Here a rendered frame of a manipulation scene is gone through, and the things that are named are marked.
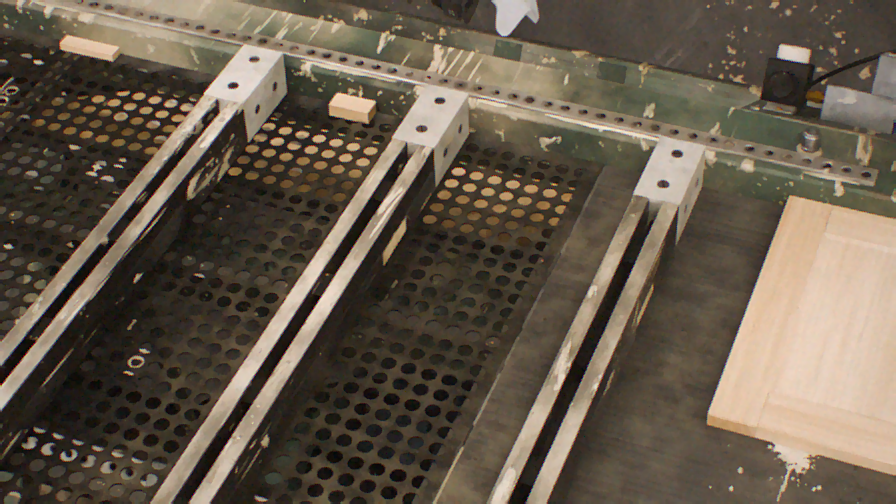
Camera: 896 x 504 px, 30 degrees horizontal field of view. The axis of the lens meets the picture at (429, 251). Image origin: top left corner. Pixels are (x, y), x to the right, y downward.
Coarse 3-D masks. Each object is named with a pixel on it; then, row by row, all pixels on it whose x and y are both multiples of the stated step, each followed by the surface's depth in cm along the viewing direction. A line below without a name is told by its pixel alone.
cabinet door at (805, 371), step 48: (816, 240) 210; (864, 240) 210; (768, 288) 204; (816, 288) 204; (864, 288) 204; (768, 336) 198; (816, 336) 198; (864, 336) 198; (720, 384) 192; (768, 384) 192; (816, 384) 192; (864, 384) 192; (768, 432) 187; (816, 432) 186; (864, 432) 186
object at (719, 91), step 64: (256, 0) 315; (320, 0) 311; (576, 64) 296; (640, 64) 294; (256, 192) 249; (448, 256) 299; (512, 256) 237; (448, 384) 291; (320, 448) 269; (384, 448) 283
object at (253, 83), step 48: (240, 96) 227; (192, 144) 220; (240, 144) 228; (144, 192) 213; (192, 192) 218; (96, 240) 206; (144, 240) 208; (48, 288) 200; (96, 288) 199; (48, 336) 194; (96, 336) 202; (0, 384) 191; (48, 384) 194; (0, 432) 186
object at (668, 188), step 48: (672, 144) 216; (672, 192) 209; (624, 240) 203; (672, 240) 209; (624, 288) 197; (576, 336) 191; (624, 336) 193; (576, 384) 190; (528, 432) 181; (576, 432) 180; (528, 480) 176
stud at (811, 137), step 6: (804, 132) 217; (810, 132) 217; (816, 132) 216; (804, 138) 216; (810, 138) 216; (816, 138) 216; (804, 144) 217; (810, 144) 216; (816, 144) 216; (804, 150) 217; (810, 150) 217; (816, 150) 217
